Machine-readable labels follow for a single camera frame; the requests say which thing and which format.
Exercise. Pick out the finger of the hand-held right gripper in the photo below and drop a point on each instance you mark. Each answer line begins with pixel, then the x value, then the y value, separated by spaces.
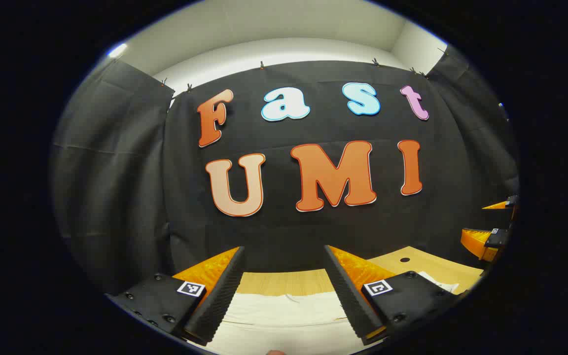
pixel 503 204
pixel 481 241

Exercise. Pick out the black backdrop cloth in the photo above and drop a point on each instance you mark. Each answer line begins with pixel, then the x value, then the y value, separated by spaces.
pixel 284 217

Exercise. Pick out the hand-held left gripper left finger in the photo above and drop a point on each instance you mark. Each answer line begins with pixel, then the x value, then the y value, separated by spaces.
pixel 220 305

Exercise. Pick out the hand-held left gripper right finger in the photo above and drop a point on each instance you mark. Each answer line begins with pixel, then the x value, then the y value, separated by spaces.
pixel 348 296

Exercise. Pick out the white jeans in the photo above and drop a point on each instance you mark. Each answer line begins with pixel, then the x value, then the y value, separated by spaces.
pixel 284 315

